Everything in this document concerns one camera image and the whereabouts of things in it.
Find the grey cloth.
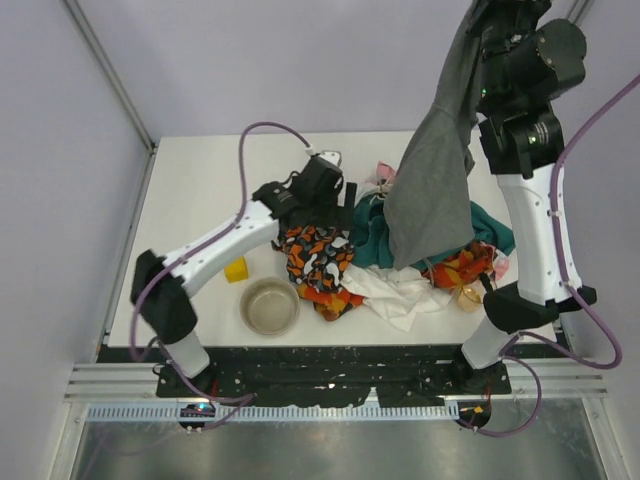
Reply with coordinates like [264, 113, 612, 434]
[383, 1, 480, 270]

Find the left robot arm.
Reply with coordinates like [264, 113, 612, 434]
[130, 151, 356, 379]

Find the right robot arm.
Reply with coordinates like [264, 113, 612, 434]
[451, 1, 597, 384]

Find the pink patterned cloth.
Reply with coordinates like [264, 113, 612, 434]
[367, 162, 396, 186]

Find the teal cloth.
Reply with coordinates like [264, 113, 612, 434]
[349, 192, 515, 269]

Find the camouflage orange black cloth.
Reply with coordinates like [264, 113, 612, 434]
[271, 226, 355, 293]

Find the white cloth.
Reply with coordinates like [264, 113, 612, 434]
[340, 265, 451, 332]

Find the orange patterned cloth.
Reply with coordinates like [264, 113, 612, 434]
[297, 242, 510, 322]

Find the yellow block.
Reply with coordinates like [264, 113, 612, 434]
[224, 256, 249, 283]

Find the beige round bowl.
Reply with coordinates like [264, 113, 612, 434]
[239, 277, 300, 336]

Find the transparent orange cup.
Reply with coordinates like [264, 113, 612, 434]
[453, 286, 482, 313]

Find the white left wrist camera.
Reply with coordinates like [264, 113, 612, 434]
[305, 145, 342, 168]

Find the right aluminium frame post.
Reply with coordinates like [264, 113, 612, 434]
[564, 0, 594, 26]

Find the aluminium frame post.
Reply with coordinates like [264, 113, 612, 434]
[564, 0, 594, 26]
[60, 0, 156, 153]

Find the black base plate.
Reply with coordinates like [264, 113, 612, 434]
[155, 342, 512, 409]

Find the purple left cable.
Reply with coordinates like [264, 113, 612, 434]
[128, 121, 314, 436]

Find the purple cable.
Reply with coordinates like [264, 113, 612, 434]
[128, 121, 314, 436]
[457, 74, 640, 441]

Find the white slotted cable duct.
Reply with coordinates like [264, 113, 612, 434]
[86, 402, 459, 422]

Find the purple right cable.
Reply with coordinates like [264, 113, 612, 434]
[457, 74, 640, 441]

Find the left aluminium frame post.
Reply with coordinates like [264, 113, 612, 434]
[60, 0, 156, 153]

